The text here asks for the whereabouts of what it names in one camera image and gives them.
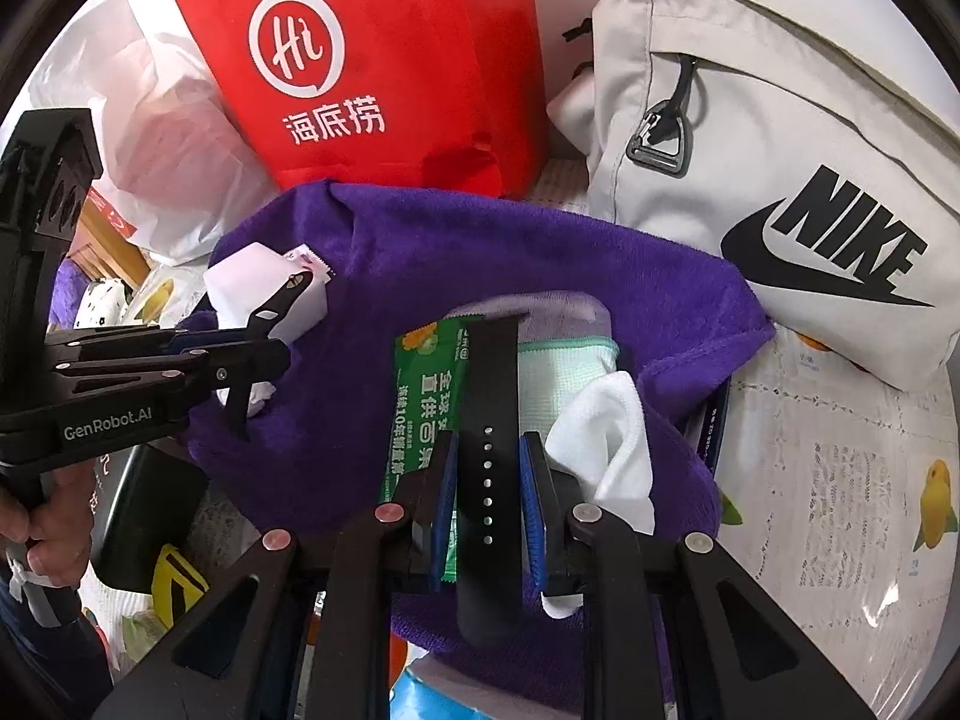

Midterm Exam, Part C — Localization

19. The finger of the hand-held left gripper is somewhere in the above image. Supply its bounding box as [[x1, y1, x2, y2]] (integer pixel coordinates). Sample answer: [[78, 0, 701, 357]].
[[56, 340, 291, 400], [45, 325, 257, 362]]

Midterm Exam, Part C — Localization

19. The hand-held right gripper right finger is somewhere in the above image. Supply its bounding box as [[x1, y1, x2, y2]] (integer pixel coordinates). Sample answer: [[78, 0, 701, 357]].
[[521, 433, 878, 720]]

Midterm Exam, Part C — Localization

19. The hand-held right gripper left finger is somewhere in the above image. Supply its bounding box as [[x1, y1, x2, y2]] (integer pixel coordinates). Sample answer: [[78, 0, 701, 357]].
[[94, 435, 460, 720]]

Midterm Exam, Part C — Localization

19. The white foam block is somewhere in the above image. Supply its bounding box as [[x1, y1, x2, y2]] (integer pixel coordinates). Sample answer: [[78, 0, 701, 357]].
[[204, 240, 332, 419]]

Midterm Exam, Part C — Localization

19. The green and white sock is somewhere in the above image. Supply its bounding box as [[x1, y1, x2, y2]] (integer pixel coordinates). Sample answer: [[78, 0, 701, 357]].
[[517, 337, 657, 620]]

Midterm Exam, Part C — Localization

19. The black watch strap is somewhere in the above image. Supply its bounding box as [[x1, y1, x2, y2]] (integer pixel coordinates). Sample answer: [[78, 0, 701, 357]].
[[456, 315, 524, 647]]

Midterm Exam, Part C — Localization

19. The person's left forearm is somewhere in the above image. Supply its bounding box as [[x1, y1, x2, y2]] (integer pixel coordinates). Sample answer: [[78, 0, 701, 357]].
[[0, 585, 113, 720]]

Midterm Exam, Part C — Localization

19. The person's left hand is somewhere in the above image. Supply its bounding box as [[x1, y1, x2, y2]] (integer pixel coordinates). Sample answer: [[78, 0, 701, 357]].
[[0, 465, 100, 587]]

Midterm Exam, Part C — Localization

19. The purple fuzzy item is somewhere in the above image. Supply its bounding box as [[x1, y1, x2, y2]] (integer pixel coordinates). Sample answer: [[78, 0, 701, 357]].
[[52, 261, 83, 317]]

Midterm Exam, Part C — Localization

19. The white polka dot item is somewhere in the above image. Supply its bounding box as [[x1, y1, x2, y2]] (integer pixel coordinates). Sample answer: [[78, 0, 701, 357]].
[[75, 279, 130, 327]]

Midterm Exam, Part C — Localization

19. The green snack packet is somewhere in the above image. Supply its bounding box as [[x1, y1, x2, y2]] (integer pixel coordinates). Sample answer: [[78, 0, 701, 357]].
[[379, 315, 481, 586]]

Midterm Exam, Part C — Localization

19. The dark green box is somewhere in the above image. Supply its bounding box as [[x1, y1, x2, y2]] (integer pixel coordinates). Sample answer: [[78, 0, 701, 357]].
[[94, 442, 211, 593]]

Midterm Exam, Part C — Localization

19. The white plastic bag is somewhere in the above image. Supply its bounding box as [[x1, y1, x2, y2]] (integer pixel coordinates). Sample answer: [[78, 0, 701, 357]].
[[30, 0, 282, 267]]

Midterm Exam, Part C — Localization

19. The blue tissue packet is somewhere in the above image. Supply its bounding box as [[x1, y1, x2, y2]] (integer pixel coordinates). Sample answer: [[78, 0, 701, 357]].
[[394, 664, 488, 720]]

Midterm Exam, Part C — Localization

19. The clear small zip bag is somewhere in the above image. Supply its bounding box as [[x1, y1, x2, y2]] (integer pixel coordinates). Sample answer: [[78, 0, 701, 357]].
[[450, 291, 617, 346]]

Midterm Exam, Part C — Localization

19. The dark blue flat item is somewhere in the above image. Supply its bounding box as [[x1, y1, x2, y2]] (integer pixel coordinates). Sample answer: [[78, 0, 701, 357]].
[[701, 379, 734, 466]]

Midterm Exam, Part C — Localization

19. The yellow and black item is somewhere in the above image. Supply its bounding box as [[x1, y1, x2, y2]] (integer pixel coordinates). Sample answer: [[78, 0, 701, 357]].
[[150, 544, 211, 627]]

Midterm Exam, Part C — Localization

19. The purple towel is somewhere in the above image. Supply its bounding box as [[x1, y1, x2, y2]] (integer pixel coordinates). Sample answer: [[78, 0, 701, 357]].
[[176, 181, 777, 691]]

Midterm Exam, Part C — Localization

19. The red paper bag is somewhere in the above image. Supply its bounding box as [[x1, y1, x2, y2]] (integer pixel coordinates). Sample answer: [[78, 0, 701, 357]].
[[171, 0, 548, 200]]

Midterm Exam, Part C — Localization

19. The beige waist bag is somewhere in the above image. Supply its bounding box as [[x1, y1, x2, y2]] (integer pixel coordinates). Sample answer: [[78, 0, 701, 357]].
[[546, 0, 960, 391]]

